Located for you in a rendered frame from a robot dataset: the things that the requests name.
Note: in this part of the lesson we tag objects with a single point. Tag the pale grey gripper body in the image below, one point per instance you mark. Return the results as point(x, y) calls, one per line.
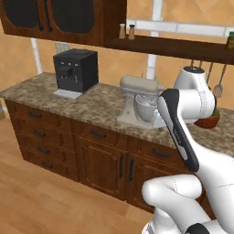
point(159, 122)

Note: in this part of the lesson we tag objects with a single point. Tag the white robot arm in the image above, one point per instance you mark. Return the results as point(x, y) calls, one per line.
point(195, 103)

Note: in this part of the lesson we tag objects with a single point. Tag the black coffee machine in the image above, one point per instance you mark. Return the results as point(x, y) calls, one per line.
point(76, 68)

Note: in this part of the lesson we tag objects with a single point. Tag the dark wood drawer front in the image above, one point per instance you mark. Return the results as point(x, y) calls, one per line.
point(61, 135)
point(82, 129)
point(55, 117)
point(65, 170)
point(64, 152)
point(140, 147)

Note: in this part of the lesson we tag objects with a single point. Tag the beige stand mixer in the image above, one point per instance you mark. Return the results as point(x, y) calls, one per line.
point(137, 88)

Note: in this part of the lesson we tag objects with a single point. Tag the red bowl with greens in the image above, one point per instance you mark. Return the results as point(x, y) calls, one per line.
point(210, 121)

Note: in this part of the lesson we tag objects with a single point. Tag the dark wood base cupboard door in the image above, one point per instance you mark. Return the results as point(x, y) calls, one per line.
point(146, 173)
point(97, 167)

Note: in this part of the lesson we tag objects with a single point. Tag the hanging slotted spatula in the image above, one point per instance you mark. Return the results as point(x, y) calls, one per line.
point(218, 88)

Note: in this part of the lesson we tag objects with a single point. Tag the hanging kitchen tool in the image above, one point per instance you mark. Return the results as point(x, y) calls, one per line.
point(209, 74)

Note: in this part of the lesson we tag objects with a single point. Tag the pepper shaker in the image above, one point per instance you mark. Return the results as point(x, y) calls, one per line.
point(131, 33)

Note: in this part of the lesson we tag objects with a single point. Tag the salt shaker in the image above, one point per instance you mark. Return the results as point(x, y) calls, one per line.
point(122, 32)

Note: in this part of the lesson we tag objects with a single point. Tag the green bottle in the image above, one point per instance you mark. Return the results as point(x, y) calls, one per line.
point(230, 41)

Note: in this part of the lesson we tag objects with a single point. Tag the dark wood wall shelf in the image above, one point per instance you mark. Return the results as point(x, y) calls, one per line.
point(170, 48)

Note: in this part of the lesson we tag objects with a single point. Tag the white window frame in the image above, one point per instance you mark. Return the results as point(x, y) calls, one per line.
point(182, 29)

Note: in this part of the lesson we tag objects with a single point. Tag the wall power outlet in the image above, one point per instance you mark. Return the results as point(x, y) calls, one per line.
point(62, 47)

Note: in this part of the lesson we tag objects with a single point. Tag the dark wood wall cupboard door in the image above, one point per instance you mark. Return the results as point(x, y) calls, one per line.
point(21, 12)
point(76, 15)

